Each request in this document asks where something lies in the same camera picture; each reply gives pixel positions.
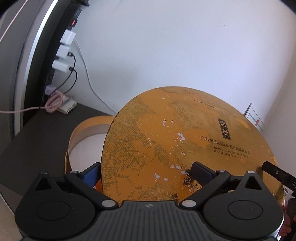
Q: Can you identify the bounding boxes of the round gold box lid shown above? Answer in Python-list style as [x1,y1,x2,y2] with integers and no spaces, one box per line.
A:
[101,87,284,203]

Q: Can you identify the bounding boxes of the person's right hand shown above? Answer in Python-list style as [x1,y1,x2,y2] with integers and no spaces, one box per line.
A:
[279,203,296,237]

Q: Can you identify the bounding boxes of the white foam box insert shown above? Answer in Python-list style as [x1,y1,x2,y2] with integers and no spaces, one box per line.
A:
[69,133,106,172]

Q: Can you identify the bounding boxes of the round gold box base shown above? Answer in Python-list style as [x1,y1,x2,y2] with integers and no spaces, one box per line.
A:
[64,115,114,173]

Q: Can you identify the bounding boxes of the framed certificate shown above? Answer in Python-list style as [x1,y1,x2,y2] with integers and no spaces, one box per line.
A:
[243,103,265,134]

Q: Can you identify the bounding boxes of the spiral notebook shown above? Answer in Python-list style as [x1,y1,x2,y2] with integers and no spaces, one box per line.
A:
[57,96,77,115]

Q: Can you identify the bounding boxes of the bottom white charger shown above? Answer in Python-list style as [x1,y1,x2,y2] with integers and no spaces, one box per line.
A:
[52,60,73,73]

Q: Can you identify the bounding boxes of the white charger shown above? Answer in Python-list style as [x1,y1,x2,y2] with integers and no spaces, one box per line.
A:
[60,30,76,45]
[56,44,73,59]
[52,60,73,73]

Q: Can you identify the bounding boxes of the middle white charger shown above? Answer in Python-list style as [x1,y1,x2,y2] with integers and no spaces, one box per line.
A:
[56,44,73,59]

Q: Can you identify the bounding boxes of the top white charger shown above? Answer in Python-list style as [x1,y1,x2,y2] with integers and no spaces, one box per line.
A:
[60,30,76,45]

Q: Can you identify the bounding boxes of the pink coiled cable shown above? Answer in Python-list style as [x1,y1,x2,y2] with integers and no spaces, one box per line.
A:
[0,90,67,114]

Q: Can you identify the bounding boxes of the white charger cable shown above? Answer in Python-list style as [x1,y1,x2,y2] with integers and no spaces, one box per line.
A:
[74,38,117,115]

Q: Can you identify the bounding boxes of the black charger cable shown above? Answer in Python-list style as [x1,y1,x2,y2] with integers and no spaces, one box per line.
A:
[48,54,78,98]

